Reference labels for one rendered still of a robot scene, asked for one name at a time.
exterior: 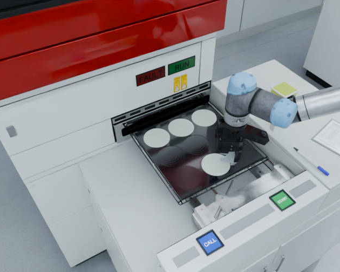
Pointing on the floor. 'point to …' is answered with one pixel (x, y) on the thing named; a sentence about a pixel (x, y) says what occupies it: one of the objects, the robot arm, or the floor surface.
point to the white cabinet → (306, 231)
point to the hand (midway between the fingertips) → (233, 162)
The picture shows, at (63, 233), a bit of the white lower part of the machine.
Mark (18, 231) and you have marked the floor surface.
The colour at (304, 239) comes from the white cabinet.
